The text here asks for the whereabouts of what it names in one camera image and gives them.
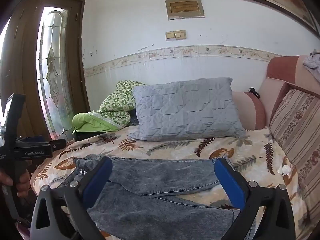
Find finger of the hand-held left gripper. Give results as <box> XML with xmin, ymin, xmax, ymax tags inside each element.
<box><xmin>51</xmin><ymin>139</ymin><xmax>67</xmax><ymax>151</ymax></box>
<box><xmin>16</xmin><ymin>136</ymin><xmax>51</xmax><ymax>143</ymax></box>

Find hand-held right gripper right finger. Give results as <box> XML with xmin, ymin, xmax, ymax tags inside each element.
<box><xmin>214</xmin><ymin>157</ymin><xmax>296</xmax><ymax>240</ymax></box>

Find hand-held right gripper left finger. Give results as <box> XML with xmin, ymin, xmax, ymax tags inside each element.
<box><xmin>30</xmin><ymin>157</ymin><xmax>113</xmax><ymax>240</ymax></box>

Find blue denim pants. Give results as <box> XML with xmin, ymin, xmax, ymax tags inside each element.
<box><xmin>65</xmin><ymin>155</ymin><xmax>258</xmax><ymax>240</ymax></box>

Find person's left hand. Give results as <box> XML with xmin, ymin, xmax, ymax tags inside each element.
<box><xmin>0</xmin><ymin>169</ymin><xmax>32</xmax><ymax>198</ymax></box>

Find white crumpled tissue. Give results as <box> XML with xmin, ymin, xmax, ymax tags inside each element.
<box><xmin>277</xmin><ymin>164</ymin><xmax>292</xmax><ymax>175</ymax></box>

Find wooden door with stained glass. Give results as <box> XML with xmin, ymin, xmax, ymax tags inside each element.
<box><xmin>0</xmin><ymin>0</ymin><xmax>90</xmax><ymax>142</ymax></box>

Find leaf print blanket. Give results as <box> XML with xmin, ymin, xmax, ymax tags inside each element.
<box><xmin>31</xmin><ymin>127</ymin><xmax>315</xmax><ymax>240</ymax></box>

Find green patterned blanket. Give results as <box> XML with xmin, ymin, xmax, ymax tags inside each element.
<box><xmin>72</xmin><ymin>80</ymin><xmax>147</xmax><ymax>134</ymax></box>

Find grey quilted pillow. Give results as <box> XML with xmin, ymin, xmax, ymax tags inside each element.
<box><xmin>128</xmin><ymin>77</ymin><xmax>247</xmax><ymax>142</ymax></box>

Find striped floral cushion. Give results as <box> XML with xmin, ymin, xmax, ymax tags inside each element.
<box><xmin>269</xmin><ymin>89</ymin><xmax>320</xmax><ymax>220</ymax></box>

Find pink sofa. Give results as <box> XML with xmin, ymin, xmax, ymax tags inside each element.
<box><xmin>232</xmin><ymin>54</ymin><xmax>320</xmax><ymax>240</ymax></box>

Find grey crumpled cloth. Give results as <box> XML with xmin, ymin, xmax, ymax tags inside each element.
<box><xmin>302</xmin><ymin>50</ymin><xmax>320</xmax><ymax>77</ymax></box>

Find beige light switch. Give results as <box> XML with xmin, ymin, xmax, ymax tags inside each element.
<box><xmin>166</xmin><ymin>30</ymin><xmax>187</xmax><ymax>41</ymax></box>

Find framed wall plaque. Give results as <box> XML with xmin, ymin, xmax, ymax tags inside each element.
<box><xmin>165</xmin><ymin>0</ymin><xmax>205</xmax><ymax>20</ymax></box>

